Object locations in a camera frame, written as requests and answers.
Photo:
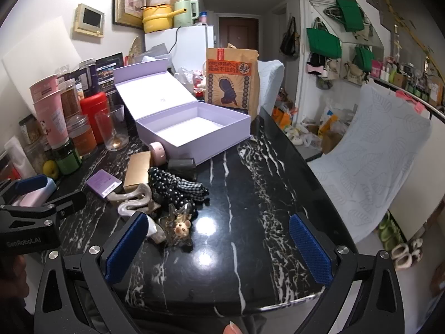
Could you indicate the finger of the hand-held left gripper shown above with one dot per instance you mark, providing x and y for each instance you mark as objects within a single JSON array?
[
  {"x": 67, "y": 203},
  {"x": 31, "y": 183}
]

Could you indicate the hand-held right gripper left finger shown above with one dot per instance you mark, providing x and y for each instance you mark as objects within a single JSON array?
[{"x": 127, "y": 247}]

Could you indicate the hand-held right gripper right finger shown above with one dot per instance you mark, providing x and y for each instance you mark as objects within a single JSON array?
[{"x": 309, "y": 254}]

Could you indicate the pastel blue pink case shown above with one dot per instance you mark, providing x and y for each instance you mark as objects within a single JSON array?
[{"x": 45, "y": 191}]

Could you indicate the small purple box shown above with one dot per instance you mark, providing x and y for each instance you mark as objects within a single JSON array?
[{"x": 102, "y": 182}]

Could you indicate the beige hair claw clip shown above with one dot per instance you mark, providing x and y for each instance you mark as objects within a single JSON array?
[{"x": 130, "y": 200}]

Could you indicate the gold flower ornament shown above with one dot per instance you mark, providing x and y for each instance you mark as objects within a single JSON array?
[{"x": 180, "y": 229}]

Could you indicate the gold box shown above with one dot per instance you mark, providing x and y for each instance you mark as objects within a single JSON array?
[{"x": 137, "y": 172}]

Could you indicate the gingham scrunchie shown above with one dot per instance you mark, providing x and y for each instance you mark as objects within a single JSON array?
[{"x": 194, "y": 189}]

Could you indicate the dark translucent case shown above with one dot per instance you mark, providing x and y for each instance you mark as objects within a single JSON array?
[{"x": 180, "y": 164}]

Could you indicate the pink round compact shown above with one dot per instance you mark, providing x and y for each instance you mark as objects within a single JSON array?
[{"x": 158, "y": 153}]

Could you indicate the lilac gift box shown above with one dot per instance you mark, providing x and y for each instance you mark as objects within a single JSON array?
[{"x": 156, "y": 94}]

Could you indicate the person's right hand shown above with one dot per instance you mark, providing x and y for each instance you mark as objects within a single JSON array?
[{"x": 232, "y": 328}]

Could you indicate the yellow-green fruit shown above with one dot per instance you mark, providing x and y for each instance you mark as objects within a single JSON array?
[{"x": 51, "y": 171}]

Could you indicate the green jar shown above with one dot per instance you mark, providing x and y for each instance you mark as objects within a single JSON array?
[{"x": 67, "y": 160}]

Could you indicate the tall pink paper cup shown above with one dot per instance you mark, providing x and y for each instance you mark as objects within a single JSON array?
[{"x": 52, "y": 121}]

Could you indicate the clear jar orange contents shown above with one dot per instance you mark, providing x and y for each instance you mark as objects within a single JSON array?
[{"x": 81, "y": 139}]

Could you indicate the polka dot scrunchie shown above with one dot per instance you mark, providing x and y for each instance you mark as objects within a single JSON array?
[{"x": 163, "y": 181}]

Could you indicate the green slippers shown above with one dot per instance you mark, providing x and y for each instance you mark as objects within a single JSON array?
[{"x": 387, "y": 229}]

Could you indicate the glass cup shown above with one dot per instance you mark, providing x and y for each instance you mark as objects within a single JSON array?
[{"x": 111, "y": 128}]

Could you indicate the beige slipper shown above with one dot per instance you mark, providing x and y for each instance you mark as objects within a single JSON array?
[
  {"x": 400, "y": 255},
  {"x": 415, "y": 248}
]

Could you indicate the red canister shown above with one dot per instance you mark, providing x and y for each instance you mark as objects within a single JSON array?
[{"x": 92, "y": 111}]

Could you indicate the short pink paper cup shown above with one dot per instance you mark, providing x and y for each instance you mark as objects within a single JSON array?
[{"x": 43, "y": 88}]

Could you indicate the leaf-pattern chair cover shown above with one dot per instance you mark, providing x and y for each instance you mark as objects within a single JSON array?
[{"x": 375, "y": 153}]

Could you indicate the black packet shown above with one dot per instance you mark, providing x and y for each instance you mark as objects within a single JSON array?
[{"x": 111, "y": 71}]

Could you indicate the orange bag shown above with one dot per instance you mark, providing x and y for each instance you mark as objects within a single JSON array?
[{"x": 282, "y": 118}]

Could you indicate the woven fan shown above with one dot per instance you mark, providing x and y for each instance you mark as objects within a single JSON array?
[{"x": 136, "y": 50}]

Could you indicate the grey plastic bag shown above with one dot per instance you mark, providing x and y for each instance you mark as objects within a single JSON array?
[{"x": 156, "y": 54}]

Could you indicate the white covered chair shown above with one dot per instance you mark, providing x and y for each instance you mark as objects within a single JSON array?
[{"x": 271, "y": 83}]

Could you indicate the red white toy figure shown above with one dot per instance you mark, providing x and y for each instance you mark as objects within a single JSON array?
[{"x": 199, "y": 87}]

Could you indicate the beige tote bag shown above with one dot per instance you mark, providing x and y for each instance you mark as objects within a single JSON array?
[{"x": 333, "y": 69}]

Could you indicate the brown paper bag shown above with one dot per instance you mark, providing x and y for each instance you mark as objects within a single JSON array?
[{"x": 229, "y": 76}]

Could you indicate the row of bottles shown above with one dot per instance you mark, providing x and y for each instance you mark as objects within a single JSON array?
[{"x": 406, "y": 76}]

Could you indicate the yellow pot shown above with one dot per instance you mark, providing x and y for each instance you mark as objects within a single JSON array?
[{"x": 156, "y": 19}]

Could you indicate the white refrigerator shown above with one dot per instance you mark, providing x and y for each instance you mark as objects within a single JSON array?
[{"x": 194, "y": 40}]

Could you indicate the green tote bag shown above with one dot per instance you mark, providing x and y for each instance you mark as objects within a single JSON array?
[{"x": 323, "y": 43}]

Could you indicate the black hanging bag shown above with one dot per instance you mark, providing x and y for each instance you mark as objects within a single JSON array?
[{"x": 289, "y": 40}]

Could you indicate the light green electric kettle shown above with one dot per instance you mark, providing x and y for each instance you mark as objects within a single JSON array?
[{"x": 186, "y": 12}]

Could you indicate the pink bottle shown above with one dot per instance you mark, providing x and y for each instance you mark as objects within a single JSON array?
[{"x": 203, "y": 18}]

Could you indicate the brown door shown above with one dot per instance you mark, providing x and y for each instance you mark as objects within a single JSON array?
[{"x": 240, "y": 33}]

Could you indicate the beige wall intercom panel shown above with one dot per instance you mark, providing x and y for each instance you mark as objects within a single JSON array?
[{"x": 88, "y": 19}]

